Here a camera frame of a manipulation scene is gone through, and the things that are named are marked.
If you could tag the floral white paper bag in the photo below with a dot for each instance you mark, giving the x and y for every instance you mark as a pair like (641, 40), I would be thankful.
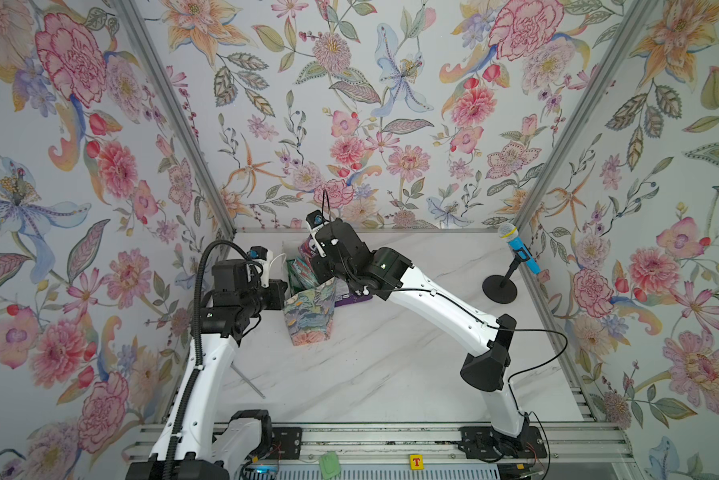
(308, 315)

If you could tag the green tag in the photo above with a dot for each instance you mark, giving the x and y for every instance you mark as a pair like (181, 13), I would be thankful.
(329, 466)

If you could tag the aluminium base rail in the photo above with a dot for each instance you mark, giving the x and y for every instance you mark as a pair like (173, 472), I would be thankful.
(438, 442)

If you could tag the purple snack packet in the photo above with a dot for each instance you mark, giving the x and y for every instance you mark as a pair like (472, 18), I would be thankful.
(350, 298)

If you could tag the green Fox's candy bag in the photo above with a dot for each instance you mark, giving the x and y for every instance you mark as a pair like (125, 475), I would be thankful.
(300, 275)

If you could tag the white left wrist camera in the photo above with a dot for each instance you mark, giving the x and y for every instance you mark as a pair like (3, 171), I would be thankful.
(264, 259)

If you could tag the pink purple Fox's candy bag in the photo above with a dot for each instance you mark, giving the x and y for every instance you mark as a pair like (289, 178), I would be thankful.
(307, 249)

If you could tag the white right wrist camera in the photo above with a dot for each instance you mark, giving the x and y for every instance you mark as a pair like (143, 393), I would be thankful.
(315, 221)

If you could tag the blue microphone on black stand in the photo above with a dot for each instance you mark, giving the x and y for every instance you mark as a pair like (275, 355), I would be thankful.
(500, 288)

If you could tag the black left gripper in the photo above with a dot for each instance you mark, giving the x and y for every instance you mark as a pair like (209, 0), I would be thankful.
(276, 294)

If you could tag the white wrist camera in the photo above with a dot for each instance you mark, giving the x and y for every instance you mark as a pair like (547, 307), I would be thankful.
(264, 259)
(315, 221)

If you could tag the yellow T label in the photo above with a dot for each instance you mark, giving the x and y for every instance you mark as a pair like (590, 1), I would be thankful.
(416, 462)

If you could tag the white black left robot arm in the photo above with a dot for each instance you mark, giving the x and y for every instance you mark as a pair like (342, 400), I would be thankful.
(188, 446)

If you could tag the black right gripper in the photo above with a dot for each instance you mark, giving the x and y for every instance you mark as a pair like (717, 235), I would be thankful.
(318, 269)

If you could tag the black handled screwdriver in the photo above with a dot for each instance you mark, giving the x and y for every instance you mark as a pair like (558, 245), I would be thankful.
(247, 381)

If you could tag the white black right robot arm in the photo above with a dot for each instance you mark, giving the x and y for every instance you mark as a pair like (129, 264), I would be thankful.
(390, 276)

